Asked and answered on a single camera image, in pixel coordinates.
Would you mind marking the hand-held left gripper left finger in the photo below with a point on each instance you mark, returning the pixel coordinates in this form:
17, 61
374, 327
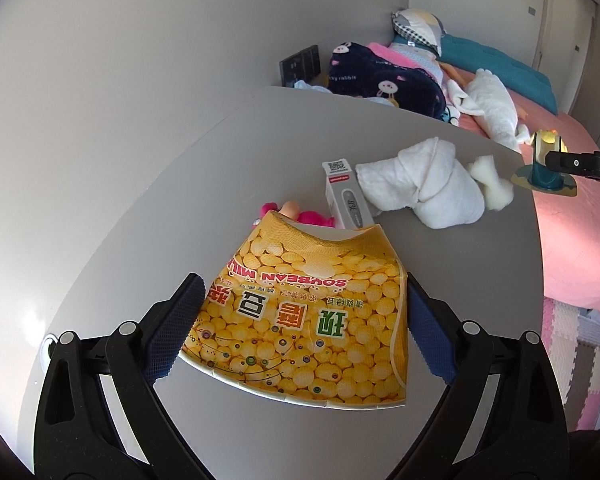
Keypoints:
175, 325

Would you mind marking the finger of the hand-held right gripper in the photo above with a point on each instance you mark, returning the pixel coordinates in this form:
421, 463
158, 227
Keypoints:
570, 163

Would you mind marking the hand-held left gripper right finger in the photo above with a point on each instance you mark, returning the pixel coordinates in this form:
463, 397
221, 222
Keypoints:
430, 332

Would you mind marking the teal dinosaur cup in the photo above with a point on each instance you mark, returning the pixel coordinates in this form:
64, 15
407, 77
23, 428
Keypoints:
542, 176

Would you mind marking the yellow printed paper cup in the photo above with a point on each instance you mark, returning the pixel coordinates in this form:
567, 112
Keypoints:
300, 320

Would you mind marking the pink bed sheet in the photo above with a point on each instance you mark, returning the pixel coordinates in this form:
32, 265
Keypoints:
575, 240

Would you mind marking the cream plush cloth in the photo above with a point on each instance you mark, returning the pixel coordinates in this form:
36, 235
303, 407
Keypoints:
492, 187

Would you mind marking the white goose plush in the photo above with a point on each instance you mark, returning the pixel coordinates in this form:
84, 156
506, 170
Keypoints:
490, 105

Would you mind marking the teal blanket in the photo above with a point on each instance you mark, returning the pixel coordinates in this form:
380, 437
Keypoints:
490, 65

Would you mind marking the white printed cloth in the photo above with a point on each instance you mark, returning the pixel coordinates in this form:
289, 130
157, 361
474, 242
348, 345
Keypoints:
454, 105

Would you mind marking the white folded towel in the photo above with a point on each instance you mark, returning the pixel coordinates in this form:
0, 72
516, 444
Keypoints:
430, 185

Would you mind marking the white door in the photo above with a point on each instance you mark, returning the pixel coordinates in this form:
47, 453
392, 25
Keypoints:
572, 20

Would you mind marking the puzzle foam floor mat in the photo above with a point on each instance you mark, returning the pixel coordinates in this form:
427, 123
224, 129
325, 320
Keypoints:
580, 350

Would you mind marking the white thermometer box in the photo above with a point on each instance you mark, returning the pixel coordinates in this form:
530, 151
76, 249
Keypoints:
347, 200

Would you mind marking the pink doll toy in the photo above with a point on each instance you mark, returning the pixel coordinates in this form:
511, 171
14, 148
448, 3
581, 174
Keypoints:
315, 219

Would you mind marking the light blue pillow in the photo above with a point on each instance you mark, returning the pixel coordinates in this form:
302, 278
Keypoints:
422, 56

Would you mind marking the pink blanket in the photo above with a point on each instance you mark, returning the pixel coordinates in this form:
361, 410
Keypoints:
405, 57

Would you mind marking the checkered patchwork pillow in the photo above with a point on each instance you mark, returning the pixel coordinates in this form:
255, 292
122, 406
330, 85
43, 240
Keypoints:
415, 25

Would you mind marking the navy rabbit print blanket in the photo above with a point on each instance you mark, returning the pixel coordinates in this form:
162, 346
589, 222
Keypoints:
380, 76

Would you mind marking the light blue cloth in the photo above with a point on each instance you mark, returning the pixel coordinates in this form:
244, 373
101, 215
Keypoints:
307, 85

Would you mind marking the black wall switch panel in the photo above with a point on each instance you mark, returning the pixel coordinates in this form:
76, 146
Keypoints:
300, 66

